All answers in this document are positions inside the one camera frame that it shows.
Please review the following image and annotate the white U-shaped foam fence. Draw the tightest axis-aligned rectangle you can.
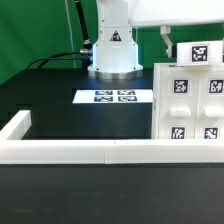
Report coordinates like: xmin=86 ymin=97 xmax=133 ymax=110
xmin=0 ymin=110 xmax=224 ymax=164

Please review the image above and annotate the black thick hose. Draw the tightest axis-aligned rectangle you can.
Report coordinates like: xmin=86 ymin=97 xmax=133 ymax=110
xmin=73 ymin=0 xmax=92 ymax=48

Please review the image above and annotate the white cabinet body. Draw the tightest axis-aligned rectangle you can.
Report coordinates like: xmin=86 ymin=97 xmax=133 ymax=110
xmin=151 ymin=63 xmax=224 ymax=140

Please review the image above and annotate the small white tagged box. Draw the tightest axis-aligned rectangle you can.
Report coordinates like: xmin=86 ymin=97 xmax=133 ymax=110
xmin=177 ymin=41 xmax=224 ymax=66

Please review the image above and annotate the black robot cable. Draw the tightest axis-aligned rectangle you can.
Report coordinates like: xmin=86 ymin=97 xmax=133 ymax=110
xmin=26 ymin=48 xmax=93 ymax=70

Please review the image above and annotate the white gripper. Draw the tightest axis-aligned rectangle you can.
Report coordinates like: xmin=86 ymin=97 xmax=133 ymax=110
xmin=128 ymin=0 xmax=224 ymax=57

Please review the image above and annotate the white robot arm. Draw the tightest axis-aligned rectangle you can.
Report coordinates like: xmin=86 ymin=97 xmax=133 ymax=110
xmin=88 ymin=0 xmax=224 ymax=79

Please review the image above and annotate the white base tag plate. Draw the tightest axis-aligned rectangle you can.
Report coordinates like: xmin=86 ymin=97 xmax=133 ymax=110
xmin=72 ymin=89 xmax=153 ymax=104

